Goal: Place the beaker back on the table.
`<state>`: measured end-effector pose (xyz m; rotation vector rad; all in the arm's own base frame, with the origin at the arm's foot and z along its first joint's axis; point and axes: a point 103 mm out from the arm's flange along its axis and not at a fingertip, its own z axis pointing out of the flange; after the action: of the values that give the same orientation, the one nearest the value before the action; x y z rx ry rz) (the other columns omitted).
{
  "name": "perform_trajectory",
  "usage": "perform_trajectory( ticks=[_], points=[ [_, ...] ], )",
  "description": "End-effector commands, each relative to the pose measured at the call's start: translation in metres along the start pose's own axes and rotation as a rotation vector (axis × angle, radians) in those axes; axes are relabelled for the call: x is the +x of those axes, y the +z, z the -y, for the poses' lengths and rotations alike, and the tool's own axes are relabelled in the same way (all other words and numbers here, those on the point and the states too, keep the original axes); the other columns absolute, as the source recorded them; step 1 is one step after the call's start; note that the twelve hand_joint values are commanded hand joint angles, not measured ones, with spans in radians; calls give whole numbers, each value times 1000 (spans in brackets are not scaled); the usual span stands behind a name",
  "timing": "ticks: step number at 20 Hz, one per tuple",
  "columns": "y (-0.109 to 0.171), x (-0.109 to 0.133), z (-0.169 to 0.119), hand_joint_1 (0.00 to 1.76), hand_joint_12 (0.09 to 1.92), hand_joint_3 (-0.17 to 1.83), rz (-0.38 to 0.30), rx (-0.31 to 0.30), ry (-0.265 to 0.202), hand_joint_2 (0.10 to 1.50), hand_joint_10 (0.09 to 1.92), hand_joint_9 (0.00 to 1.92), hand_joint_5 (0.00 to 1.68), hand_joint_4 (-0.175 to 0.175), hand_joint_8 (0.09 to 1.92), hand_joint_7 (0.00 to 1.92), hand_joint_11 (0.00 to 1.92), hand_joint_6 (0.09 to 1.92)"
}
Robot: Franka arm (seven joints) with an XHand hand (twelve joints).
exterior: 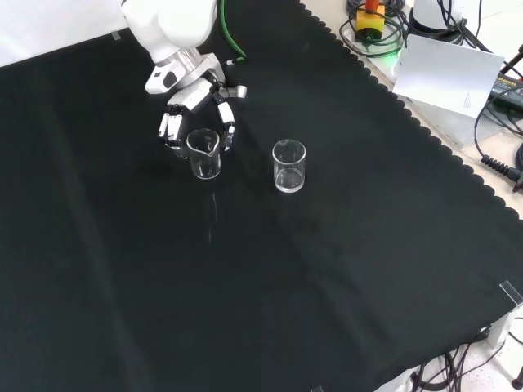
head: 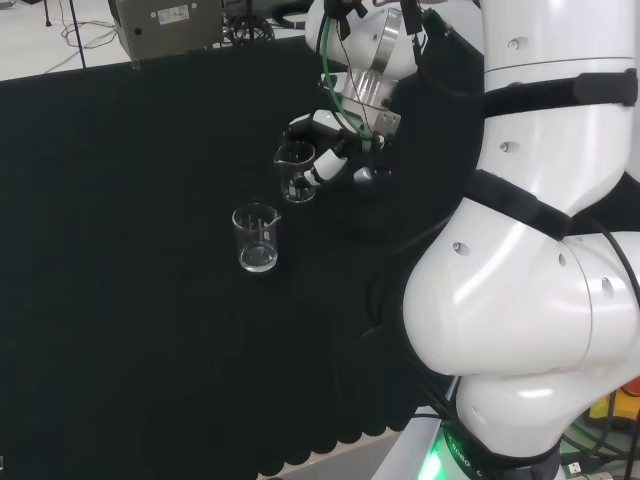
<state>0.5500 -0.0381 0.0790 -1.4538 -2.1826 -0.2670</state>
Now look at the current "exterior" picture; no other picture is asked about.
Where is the black floor cable bundle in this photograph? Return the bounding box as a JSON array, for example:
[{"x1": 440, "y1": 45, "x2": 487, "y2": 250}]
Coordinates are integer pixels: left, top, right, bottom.
[{"x1": 408, "y1": 326, "x2": 523, "y2": 392}]

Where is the black cable loop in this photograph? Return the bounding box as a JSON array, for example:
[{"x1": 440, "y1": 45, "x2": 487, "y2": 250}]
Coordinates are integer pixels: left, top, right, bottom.
[{"x1": 339, "y1": 0, "x2": 410, "y2": 56}]

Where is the black bench cloth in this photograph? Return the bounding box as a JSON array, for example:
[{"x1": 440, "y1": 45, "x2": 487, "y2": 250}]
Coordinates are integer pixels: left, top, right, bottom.
[{"x1": 0, "y1": 0, "x2": 523, "y2": 392}]

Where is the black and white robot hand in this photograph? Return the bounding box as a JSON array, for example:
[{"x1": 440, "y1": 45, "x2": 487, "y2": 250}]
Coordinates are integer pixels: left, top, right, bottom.
[{"x1": 157, "y1": 77, "x2": 248, "y2": 159}]

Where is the clear glass beaker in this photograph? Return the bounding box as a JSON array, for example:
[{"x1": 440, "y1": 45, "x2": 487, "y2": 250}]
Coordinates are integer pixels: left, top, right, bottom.
[
  {"x1": 271, "y1": 139, "x2": 307, "y2": 194},
  {"x1": 186, "y1": 128, "x2": 222, "y2": 180}
]

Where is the yellow stop button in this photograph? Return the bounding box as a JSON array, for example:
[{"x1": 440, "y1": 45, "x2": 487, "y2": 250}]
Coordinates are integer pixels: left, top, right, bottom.
[{"x1": 354, "y1": 0, "x2": 387, "y2": 42}]

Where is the pale board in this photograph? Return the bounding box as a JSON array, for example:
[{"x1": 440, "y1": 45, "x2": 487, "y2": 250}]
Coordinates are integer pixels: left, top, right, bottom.
[{"x1": 391, "y1": 33, "x2": 506, "y2": 119}]

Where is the black power adapter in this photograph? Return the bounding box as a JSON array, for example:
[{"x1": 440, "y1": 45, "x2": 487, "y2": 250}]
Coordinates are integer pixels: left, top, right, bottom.
[{"x1": 489, "y1": 71, "x2": 523, "y2": 108}]

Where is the green cable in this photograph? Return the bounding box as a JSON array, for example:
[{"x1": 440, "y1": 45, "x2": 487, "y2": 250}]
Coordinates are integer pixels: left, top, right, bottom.
[{"x1": 220, "y1": 0, "x2": 248, "y2": 65}]

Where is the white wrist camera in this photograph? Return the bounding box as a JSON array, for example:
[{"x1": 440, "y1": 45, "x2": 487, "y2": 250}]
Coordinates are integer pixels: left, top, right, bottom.
[{"x1": 144, "y1": 67, "x2": 181, "y2": 96}]

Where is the black coiled cable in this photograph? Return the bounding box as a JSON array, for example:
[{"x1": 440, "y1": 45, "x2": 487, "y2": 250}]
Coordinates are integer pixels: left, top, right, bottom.
[{"x1": 472, "y1": 85, "x2": 523, "y2": 194}]

